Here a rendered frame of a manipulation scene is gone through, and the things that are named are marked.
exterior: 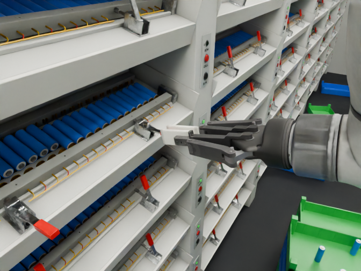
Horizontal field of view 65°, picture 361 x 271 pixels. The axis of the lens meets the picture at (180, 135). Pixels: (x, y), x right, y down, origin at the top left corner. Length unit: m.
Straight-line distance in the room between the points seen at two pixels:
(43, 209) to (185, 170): 0.44
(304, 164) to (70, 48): 0.34
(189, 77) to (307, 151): 0.36
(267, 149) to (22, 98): 0.32
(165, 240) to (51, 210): 0.50
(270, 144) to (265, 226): 1.31
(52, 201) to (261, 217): 1.41
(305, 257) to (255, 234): 0.59
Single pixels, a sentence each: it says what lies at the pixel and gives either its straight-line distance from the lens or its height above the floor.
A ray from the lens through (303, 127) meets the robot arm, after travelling 0.40.
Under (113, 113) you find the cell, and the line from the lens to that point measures 0.59.
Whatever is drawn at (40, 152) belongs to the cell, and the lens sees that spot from 0.51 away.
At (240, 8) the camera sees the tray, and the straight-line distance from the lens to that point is 0.84.
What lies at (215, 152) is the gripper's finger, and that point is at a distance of 0.43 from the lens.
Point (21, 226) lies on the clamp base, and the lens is 0.43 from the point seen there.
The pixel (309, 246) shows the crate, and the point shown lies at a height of 0.40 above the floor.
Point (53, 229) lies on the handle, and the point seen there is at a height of 0.96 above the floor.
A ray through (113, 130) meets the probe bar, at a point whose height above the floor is 0.97.
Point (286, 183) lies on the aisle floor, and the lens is 2.01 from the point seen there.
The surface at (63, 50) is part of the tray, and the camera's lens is 0.41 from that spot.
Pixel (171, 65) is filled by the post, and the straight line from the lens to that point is 0.68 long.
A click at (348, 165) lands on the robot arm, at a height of 1.03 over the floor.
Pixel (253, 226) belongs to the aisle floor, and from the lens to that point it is 1.68.
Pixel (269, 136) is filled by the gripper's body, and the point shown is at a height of 1.03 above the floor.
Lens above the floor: 1.24
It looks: 31 degrees down
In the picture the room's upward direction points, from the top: straight up
